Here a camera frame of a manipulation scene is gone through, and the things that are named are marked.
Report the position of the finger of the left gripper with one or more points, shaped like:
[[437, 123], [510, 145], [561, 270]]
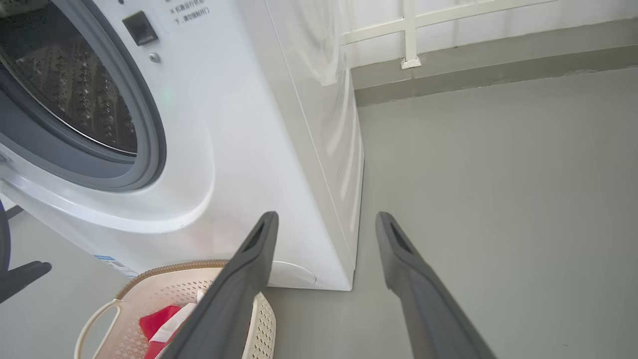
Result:
[[22, 279]]

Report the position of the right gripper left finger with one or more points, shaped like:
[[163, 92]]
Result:
[[229, 299]]

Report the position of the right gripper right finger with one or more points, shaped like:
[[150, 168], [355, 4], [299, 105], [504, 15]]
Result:
[[428, 309]]

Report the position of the red garment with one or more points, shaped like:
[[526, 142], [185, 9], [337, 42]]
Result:
[[157, 321]]

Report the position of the cream perforated laundry basket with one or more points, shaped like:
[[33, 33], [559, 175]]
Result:
[[134, 299]]

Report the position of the white front-load washing machine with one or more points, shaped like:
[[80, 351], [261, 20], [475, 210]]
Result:
[[239, 149]]

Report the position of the blue energy label sticker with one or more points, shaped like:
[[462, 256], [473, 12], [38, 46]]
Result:
[[115, 266]]

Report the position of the white metal railing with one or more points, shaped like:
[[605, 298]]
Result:
[[409, 30]]

